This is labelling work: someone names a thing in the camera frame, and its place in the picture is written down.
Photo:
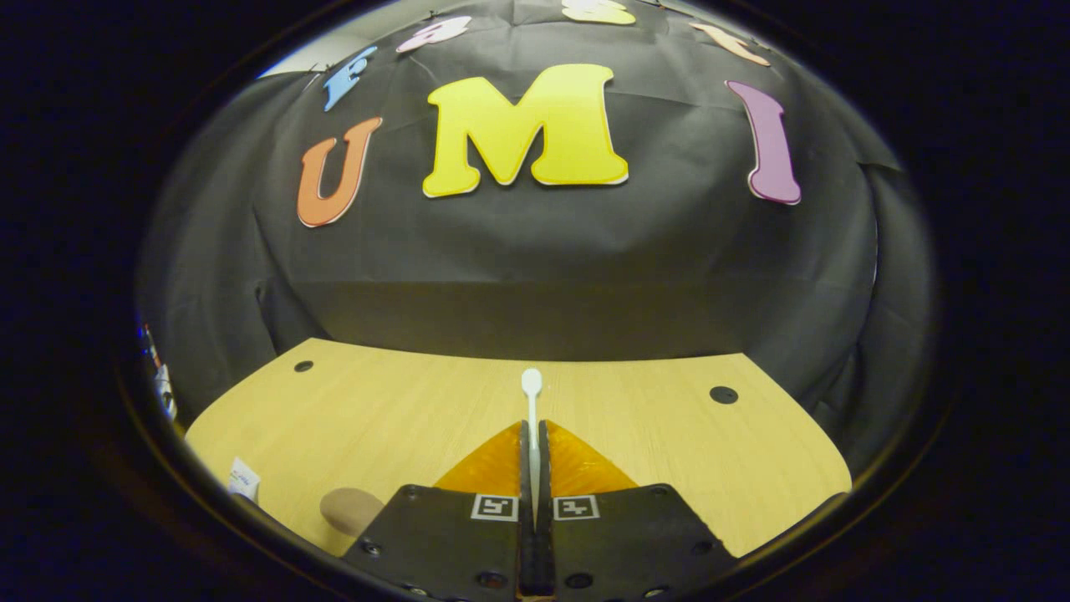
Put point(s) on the white toothpaste tube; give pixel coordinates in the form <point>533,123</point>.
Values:
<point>244,481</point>

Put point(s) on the black backdrop cloth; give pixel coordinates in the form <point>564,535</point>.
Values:
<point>585,251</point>

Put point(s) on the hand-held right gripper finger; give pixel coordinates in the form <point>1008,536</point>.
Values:
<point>543,468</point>
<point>524,468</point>

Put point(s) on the pale green toothbrush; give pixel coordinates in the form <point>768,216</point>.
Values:
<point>532,383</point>

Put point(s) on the round brown coaster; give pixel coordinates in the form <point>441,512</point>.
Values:
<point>347,510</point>

